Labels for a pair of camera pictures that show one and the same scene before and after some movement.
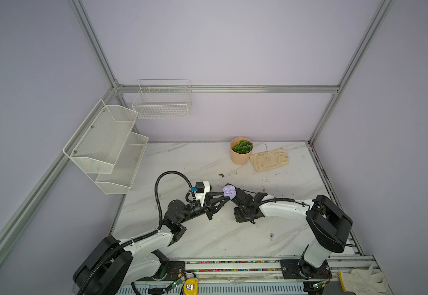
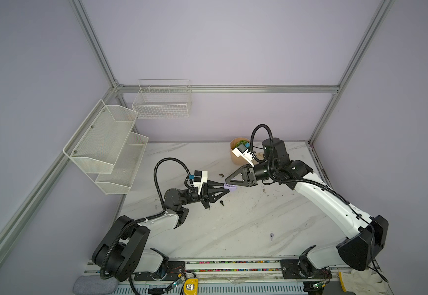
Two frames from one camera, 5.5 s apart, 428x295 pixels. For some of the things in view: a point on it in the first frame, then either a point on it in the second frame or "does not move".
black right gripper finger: [240, 216] → [244, 176]
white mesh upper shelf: [99, 142] does not move
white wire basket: [163, 99] does not move
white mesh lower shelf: [120, 179] does not move
